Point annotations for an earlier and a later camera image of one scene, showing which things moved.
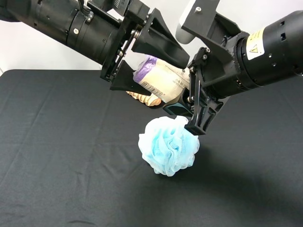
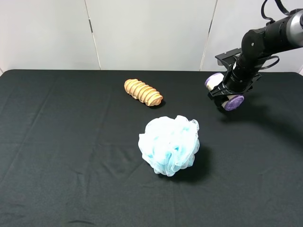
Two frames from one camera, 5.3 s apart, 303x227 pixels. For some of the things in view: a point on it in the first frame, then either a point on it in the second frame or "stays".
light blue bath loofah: (166, 145) stays
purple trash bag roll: (168, 81) → (234, 101)
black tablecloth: (70, 156) stays
